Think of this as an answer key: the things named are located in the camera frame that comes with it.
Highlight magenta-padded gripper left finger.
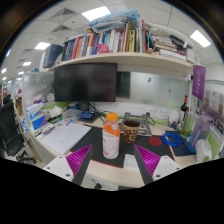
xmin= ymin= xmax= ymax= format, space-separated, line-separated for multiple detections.
xmin=42 ymin=144 xmax=95 ymax=187

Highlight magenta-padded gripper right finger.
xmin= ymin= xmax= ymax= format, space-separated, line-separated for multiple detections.
xmin=133 ymin=144 xmax=183 ymax=186

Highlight orange-capped drink bottle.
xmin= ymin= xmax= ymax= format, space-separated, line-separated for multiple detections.
xmin=101 ymin=112 xmax=121 ymax=160

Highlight purple water bottle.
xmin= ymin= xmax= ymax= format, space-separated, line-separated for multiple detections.
xmin=187 ymin=114 xmax=212 ymax=154

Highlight flat round red coaster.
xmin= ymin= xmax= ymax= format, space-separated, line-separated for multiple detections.
xmin=147 ymin=135 xmax=163 ymax=147

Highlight white paper slip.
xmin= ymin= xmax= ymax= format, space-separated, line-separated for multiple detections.
xmin=123 ymin=153 xmax=140 ymax=172

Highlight white tissue pack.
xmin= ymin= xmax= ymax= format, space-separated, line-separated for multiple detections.
xmin=194 ymin=138 xmax=214 ymax=164

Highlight grey metal laptop stand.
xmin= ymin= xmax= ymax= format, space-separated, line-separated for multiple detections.
xmin=120 ymin=111 xmax=154 ymax=137

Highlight black desk mat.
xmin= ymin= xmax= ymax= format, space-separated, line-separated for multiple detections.
xmin=69 ymin=125 xmax=176 ymax=169

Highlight yellow floral mug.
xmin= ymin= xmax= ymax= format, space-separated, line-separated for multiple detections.
xmin=123 ymin=119 xmax=141 ymax=144

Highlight white lidded jar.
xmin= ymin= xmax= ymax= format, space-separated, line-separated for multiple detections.
xmin=168 ymin=109 xmax=181 ymax=126

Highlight blue tissue box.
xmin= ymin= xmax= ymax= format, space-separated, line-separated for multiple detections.
xmin=25 ymin=102 xmax=48 ymax=131

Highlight clear plastic box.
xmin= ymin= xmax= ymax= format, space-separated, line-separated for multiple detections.
xmin=62 ymin=108 xmax=84 ymax=123

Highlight blue electronic board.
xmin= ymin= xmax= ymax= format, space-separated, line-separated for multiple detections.
xmin=80 ymin=110 xmax=97 ymax=122

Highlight dark wine bottle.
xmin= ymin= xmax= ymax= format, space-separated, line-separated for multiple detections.
xmin=180 ymin=94 xmax=189 ymax=122

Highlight black office chair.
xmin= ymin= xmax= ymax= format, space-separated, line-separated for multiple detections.
xmin=0 ymin=94 xmax=37 ymax=165

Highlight black computer monitor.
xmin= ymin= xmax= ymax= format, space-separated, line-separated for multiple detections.
xmin=53 ymin=62 xmax=119 ymax=113

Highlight purple hanging banner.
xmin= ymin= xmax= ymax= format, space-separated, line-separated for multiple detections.
xmin=191 ymin=64 xmax=207 ymax=102

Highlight white shelf with books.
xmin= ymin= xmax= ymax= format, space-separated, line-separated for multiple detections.
xmin=39 ymin=9 xmax=198 ymax=76

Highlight ceiling light panels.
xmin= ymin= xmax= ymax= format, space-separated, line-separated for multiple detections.
xmin=0 ymin=5 xmax=212 ymax=83

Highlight blue coiled cable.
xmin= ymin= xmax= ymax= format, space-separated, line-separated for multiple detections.
xmin=161 ymin=131 xmax=186 ymax=148

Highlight white wall socket strip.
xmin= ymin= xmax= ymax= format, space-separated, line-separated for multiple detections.
xmin=129 ymin=104 xmax=169 ymax=120

